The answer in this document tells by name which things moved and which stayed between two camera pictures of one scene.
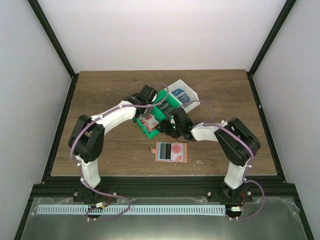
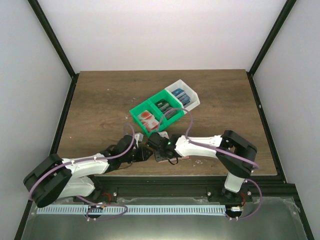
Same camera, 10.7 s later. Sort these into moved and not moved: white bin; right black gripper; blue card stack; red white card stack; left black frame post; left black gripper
Moved: left black gripper; right black gripper
Not moved: white bin; left black frame post; blue card stack; red white card stack
